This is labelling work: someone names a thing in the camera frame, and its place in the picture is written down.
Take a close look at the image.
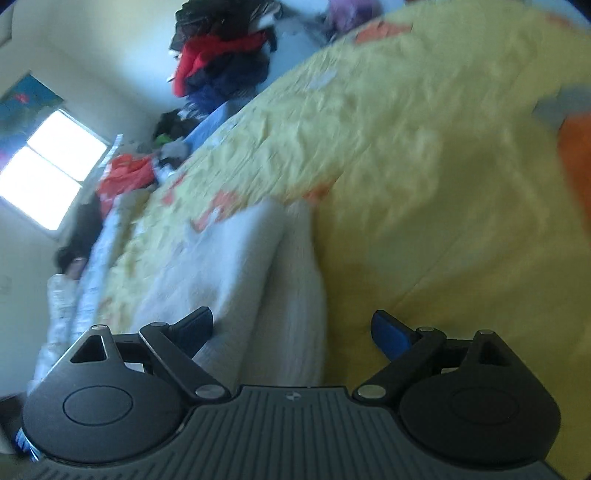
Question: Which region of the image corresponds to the yellow printed bedsheet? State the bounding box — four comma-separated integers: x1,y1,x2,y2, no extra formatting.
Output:
92,0,591,464

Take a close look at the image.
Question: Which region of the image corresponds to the window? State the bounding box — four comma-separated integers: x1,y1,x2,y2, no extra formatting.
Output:
0,108,110,232

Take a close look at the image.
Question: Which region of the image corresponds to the teal wall poster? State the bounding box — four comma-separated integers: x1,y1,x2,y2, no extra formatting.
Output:
0,73,64,136

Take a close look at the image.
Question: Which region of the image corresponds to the white printed quilt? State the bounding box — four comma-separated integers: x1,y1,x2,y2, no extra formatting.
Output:
27,185,154,395

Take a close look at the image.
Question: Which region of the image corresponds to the red jacket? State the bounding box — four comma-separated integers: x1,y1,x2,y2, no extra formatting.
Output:
172,30,269,98

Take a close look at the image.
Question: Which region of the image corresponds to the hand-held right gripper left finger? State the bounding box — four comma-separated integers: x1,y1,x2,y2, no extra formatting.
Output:
69,306,232,407

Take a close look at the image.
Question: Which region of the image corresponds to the white knit sweater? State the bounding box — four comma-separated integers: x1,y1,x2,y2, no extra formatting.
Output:
124,198,329,394

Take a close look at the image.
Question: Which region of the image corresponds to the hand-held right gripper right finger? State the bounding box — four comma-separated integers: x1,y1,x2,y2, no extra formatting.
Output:
352,309,525,408

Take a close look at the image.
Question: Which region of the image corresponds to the black jacket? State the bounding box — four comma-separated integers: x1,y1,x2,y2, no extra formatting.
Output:
170,0,283,52

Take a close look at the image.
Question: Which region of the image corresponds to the pink plastic bag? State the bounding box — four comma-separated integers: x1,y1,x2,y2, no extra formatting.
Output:
323,0,385,34

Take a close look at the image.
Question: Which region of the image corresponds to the navy jacket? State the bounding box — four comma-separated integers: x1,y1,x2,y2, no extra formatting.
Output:
187,50,271,108

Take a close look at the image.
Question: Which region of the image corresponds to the orange plastic bag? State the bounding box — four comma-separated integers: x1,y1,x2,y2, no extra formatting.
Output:
96,154,156,205

